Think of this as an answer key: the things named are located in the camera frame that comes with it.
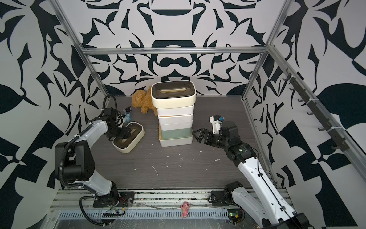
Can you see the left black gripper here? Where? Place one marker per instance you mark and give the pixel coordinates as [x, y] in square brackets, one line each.
[124, 134]

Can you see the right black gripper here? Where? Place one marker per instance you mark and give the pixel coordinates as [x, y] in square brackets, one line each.
[203, 131]

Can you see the cream dark-lid tissue box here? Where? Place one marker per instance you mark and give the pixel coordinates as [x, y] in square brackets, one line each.
[125, 146]
[173, 94]

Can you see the white bamboo tissue box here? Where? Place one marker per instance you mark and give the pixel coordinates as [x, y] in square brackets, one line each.
[176, 142]
[166, 120]
[181, 125]

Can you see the green tissue box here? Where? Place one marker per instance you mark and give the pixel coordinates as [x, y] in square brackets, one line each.
[175, 134]

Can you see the grey lid white tissue box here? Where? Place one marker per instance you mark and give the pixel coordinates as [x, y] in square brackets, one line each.
[187, 110]

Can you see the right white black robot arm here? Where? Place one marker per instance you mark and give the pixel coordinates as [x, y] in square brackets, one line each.
[270, 210]

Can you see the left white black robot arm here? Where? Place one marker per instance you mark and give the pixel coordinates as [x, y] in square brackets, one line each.
[74, 163]

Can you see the blue robot toy figure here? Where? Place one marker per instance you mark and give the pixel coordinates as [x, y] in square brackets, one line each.
[127, 117]

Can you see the small dark purple toy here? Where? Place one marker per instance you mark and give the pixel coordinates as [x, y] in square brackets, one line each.
[127, 110]

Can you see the brown teddy bear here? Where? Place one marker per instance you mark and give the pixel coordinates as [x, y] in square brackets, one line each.
[143, 99]

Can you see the pink toy figure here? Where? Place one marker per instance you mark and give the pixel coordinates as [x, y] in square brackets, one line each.
[185, 209]

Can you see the small green circuit board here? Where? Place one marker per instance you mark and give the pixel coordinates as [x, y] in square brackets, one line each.
[235, 216]

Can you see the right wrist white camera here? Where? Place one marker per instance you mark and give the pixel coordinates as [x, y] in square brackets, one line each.
[216, 122]

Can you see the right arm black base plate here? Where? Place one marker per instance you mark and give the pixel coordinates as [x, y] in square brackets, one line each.
[221, 198]

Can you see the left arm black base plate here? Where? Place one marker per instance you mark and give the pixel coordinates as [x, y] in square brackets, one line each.
[123, 199]

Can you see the grey slotted cable duct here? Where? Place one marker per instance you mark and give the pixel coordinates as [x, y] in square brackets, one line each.
[220, 214]

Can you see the aluminium frame rail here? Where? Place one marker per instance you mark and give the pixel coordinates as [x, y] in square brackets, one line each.
[172, 50]

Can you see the grey wall hook rail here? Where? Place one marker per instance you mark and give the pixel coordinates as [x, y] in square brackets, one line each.
[318, 110]

